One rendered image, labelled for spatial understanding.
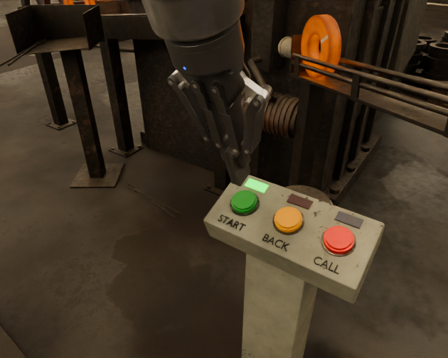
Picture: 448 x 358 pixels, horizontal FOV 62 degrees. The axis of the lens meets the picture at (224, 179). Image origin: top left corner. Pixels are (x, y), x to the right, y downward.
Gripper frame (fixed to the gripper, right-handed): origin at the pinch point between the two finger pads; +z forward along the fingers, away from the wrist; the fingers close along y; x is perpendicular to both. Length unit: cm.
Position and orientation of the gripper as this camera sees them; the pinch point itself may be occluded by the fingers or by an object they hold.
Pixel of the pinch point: (237, 161)
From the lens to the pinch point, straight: 50.5
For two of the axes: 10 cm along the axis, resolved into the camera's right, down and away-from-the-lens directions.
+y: -8.3, -3.1, 4.7
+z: 2.0, 6.2, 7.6
